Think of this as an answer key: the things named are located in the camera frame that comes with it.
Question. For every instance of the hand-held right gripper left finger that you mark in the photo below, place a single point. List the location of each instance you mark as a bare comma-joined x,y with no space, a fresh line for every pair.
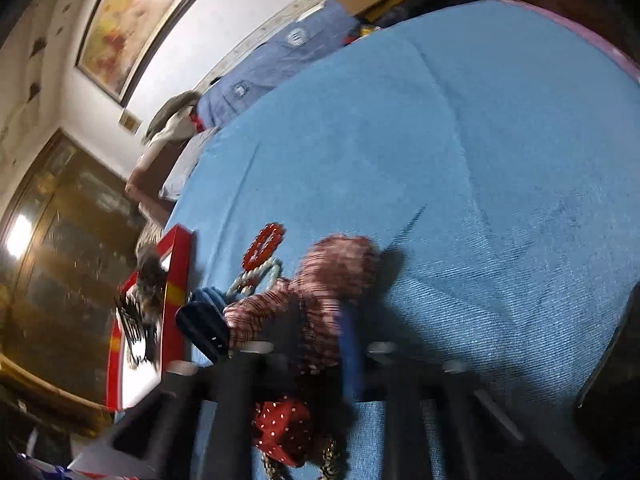
235,390

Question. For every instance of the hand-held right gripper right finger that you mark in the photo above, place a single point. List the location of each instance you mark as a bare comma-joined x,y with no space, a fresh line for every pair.
351,352

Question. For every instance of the red plaid scrunchie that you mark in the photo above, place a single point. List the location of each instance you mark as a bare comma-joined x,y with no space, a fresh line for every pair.
340,270

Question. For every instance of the red box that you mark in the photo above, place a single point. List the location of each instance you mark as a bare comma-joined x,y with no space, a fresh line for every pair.
175,280

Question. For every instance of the grey organza scrunchie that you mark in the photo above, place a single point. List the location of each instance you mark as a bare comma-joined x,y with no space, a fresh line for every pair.
150,276

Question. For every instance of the red polka dot scrunchie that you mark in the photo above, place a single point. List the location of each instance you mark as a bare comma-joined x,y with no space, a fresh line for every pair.
280,425

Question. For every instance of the brown headboard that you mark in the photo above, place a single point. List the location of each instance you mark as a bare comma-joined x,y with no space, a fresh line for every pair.
150,195

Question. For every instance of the wooden glass door wardrobe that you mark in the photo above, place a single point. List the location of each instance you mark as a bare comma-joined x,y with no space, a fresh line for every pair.
60,260

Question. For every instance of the grey pillow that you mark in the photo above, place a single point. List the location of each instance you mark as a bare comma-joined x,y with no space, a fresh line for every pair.
185,165

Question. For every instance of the pile of grey white clothes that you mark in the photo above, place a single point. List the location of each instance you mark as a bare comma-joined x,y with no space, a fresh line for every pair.
170,115

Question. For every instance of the blue checked pillow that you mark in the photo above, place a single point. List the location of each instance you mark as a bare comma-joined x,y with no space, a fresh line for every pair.
280,60

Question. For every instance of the framed painting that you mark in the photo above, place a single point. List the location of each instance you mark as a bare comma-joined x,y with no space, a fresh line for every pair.
135,25

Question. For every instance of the small gold wall frame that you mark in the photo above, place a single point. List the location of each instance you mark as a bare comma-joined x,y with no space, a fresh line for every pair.
130,121

